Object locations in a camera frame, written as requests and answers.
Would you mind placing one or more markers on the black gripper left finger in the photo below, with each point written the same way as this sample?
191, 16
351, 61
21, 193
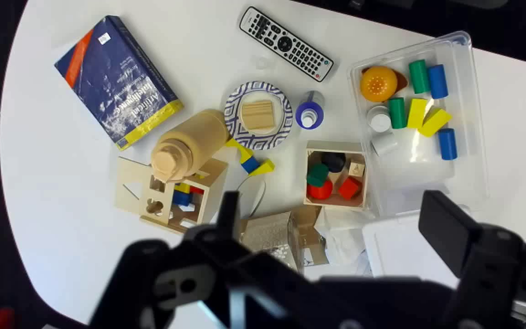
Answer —
154, 286

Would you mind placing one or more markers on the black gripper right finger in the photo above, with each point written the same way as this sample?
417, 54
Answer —
488, 262

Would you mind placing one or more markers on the yellow triangular block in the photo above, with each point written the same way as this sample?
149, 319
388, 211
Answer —
264, 169

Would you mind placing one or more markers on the wooden shape sorter box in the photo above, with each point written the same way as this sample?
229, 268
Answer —
211, 177

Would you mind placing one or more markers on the small cardboard box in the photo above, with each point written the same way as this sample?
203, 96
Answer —
275, 235

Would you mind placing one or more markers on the small wooden tray box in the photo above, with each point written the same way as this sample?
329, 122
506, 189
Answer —
337, 149

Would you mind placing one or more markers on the white plastic lid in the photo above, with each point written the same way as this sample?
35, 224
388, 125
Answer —
397, 248

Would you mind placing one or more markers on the wooden sorter lid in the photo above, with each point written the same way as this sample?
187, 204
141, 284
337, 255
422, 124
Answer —
130, 184

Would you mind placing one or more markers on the clear plastic bin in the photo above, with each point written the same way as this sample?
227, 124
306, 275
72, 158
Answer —
421, 171

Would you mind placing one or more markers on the blue cylinder block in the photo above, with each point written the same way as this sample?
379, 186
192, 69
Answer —
448, 146
437, 82

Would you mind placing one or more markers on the crumpled white paper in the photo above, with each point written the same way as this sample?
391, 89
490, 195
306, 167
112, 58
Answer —
344, 244

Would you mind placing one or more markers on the yellow rectangular block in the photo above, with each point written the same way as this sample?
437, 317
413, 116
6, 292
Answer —
435, 124
417, 114

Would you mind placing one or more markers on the red cube block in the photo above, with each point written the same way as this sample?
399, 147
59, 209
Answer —
349, 189

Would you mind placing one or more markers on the natural wooden cube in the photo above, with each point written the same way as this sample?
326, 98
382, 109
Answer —
357, 169

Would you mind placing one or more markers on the green cylinder block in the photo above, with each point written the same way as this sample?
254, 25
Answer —
419, 76
397, 114

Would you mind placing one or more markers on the white cylinder block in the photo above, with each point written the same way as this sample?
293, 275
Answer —
379, 122

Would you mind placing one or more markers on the red cylinder block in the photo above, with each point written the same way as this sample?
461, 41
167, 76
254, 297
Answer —
320, 191

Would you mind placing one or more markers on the black block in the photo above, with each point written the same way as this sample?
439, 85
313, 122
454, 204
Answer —
333, 162

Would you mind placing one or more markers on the square flat wooden block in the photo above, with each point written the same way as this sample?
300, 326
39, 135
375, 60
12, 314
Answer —
258, 116

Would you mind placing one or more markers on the blue patterned paper plate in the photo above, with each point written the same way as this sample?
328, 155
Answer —
282, 131

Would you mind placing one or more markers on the orange ball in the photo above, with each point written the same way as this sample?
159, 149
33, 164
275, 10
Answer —
379, 83

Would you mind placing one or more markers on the blue hardcover book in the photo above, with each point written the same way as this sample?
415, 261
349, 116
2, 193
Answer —
117, 80

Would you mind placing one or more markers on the blue white glue bottle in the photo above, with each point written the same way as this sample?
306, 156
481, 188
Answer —
309, 114

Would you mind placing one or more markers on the grey black remote control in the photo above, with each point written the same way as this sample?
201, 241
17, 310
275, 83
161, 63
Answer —
284, 43

